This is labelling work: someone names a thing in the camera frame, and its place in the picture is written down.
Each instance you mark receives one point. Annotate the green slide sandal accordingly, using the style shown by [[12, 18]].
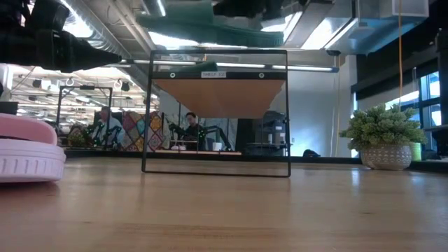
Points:
[[210, 35]]

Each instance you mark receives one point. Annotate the wooden shelf with black frame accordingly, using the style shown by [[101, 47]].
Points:
[[217, 98]]

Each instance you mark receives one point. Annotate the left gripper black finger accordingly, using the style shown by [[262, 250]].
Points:
[[91, 56]]

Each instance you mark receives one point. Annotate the black background stand frame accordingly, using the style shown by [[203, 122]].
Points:
[[84, 87]]

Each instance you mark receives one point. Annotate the green cup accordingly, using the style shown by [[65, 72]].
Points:
[[416, 151]]

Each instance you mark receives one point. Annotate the person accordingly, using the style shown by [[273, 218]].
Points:
[[192, 131], [106, 126]]

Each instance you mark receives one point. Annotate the colourful patchwork panel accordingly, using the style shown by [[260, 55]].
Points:
[[136, 133]]

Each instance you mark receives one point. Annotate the black round object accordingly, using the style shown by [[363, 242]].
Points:
[[311, 153]]

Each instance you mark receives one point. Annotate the white cup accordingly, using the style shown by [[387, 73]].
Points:
[[217, 146]]

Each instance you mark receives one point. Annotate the pink slide sandal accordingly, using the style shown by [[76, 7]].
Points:
[[28, 161]]

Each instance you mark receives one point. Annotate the black background screen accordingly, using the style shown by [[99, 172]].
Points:
[[8, 108]]

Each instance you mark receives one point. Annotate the potted green plant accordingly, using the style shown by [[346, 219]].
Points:
[[385, 140]]

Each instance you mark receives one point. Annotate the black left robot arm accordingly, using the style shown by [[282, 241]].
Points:
[[12, 42]]

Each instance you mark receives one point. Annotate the black equipment rack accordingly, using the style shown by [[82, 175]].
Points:
[[266, 133]]

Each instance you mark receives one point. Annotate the black metal table frame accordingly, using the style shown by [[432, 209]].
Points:
[[315, 160]]

